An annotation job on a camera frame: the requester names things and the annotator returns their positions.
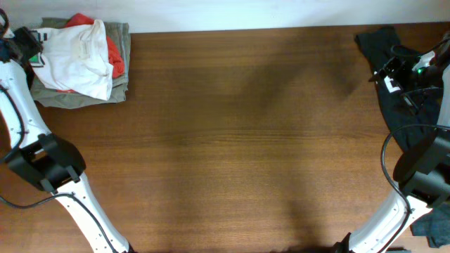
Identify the dark navy garment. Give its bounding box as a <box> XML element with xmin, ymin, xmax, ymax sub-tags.
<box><xmin>355</xmin><ymin>26</ymin><xmax>449</xmax><ymax>247</ymax></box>

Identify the olive folded garment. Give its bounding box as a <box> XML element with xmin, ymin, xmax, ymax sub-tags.
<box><xmin>30</xmin><ymin>22</ymin><xmax>131</xmax><ymax>109</ymax></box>

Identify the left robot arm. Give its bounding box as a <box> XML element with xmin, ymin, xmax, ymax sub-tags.
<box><xmin>1</xmin><ymin>27</ymin><xmax>134</xmax><ymax>252</ymax></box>

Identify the white t-shirt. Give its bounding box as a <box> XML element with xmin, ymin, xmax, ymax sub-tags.
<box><xmin>30</xmin><ymin>20</ymin><xmax>113</xmax><ymax>100</ymax></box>

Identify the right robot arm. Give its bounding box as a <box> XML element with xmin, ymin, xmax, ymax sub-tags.
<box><xmin>331</xmin><ymin>52</ymin><xmax>449</xmax><ymax>252</ymax></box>

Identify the red folded t-shirt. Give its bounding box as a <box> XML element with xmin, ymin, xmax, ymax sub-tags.
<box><xmin>56</xmin><ymin>13</ymin><xmax>124</xmax><ymax>100</ymax></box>

